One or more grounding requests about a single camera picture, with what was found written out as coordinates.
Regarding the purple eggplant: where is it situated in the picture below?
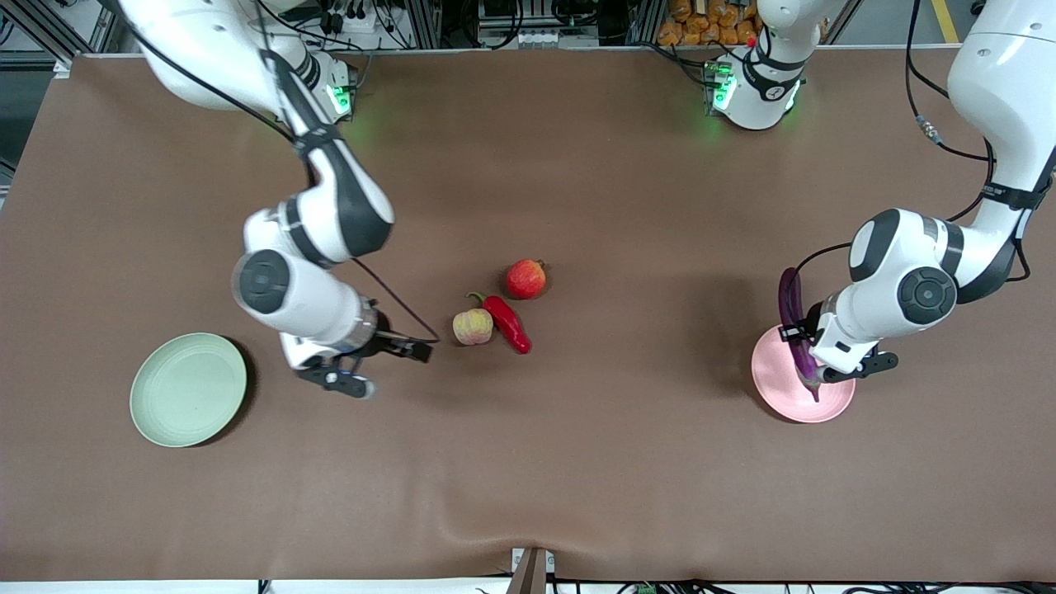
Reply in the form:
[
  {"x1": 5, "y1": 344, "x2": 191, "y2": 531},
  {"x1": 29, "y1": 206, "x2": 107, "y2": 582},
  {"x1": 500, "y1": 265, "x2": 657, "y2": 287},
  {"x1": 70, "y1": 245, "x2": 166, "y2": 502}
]
[{"x1": 778, "y1": 266, "x2": 824, "y2": 403}]

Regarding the yellow pink peach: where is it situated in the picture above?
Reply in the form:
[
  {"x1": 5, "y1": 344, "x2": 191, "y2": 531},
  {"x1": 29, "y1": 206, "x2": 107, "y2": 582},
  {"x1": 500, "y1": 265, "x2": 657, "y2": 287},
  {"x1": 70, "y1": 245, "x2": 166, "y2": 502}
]
[{"x1": 452, "y1": 308, "x2": 494, "y2": 347}]

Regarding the red chili pepper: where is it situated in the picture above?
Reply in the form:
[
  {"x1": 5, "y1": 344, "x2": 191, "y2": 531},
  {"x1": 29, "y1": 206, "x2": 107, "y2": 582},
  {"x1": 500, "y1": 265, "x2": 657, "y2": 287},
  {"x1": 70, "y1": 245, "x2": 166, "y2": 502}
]
[{"x1": 466, "y1": 291, "x2": 533, "y2": 356}]

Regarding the red pomegranate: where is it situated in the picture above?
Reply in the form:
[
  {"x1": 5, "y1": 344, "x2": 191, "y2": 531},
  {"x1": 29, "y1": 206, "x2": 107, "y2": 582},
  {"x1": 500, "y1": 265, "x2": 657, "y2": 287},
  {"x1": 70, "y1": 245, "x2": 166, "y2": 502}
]
[{"x1": 506, "y1": 258, "x2": 548, "y2": 300}]

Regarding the pink round plate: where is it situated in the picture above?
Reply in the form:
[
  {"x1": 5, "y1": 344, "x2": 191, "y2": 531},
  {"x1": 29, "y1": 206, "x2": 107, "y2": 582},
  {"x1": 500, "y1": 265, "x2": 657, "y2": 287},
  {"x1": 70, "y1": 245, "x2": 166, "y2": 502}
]
[{"x1": 751, "y1": 323, "x2": 856, "y2": 424}]

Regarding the pale green round plate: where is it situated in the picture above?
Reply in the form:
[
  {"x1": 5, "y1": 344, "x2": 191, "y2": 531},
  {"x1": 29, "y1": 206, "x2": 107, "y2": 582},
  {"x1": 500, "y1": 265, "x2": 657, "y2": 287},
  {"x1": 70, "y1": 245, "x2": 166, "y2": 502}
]
[{"x1": 130, "y1": 332, "x2": 248, "y2": 449}]

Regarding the brown table mat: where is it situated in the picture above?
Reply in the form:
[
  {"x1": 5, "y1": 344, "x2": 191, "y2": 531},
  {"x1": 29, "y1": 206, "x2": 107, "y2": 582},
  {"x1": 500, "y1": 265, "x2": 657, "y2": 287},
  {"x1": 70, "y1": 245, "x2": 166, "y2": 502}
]
[{"x1": 0, "y1": 48, "x2": 1056, "y2": 582}]

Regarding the white power strip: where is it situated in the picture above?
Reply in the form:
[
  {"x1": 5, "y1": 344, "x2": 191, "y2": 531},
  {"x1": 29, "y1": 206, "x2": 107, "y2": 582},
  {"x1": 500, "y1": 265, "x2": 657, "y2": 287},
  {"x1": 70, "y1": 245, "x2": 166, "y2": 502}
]
[{"x1": 318, "y1": 0, "x2": 413, "y2": 34}]

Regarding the bag of orange items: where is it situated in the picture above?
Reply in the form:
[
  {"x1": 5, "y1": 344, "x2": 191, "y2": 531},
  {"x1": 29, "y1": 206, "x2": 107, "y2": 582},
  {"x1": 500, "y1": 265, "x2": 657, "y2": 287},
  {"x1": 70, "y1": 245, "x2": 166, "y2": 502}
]
[{"x1": 658, "y1": 0, "x2": 764, "y2": 47}]

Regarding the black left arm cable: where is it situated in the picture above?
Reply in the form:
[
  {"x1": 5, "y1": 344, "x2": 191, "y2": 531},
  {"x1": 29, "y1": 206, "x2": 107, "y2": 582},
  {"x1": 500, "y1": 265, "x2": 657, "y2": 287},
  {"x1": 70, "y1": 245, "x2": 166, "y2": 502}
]
[{"x1": 780, "y1": 0, "x2": 1032, "y2": 285}]

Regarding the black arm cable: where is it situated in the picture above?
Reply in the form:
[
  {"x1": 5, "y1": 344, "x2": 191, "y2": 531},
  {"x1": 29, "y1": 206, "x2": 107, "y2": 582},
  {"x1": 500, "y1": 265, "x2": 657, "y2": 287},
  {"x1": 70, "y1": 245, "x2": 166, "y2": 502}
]
[
  {"x1": 107, "y1": 0, "x2": 441, "y2": 343},
  {"x1": 780, "y1": 0, "x2": 1032, "y2": 285}
]

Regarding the grey metal camera post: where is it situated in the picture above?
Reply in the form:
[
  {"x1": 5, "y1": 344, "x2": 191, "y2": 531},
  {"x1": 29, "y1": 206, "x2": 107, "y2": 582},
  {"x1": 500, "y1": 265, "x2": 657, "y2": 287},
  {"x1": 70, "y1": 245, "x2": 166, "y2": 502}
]
[{"x1": 510, "y1": 546, "x2": 556, "y2": 594}]

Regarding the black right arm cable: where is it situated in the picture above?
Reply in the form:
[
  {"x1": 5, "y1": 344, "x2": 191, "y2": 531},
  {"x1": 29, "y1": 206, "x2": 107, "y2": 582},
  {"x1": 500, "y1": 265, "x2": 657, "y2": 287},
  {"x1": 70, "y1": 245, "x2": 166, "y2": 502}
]
[{"x1": 107, "y1": 0, "x2": 441, "y2": 343}]

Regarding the aluminium frame profile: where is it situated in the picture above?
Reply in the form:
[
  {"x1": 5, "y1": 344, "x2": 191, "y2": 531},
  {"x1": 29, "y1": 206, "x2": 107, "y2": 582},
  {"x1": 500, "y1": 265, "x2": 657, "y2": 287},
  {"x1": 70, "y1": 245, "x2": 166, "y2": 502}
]
[{"x1": 0, "y1": 0, "x2": 125, "y2": 77}]

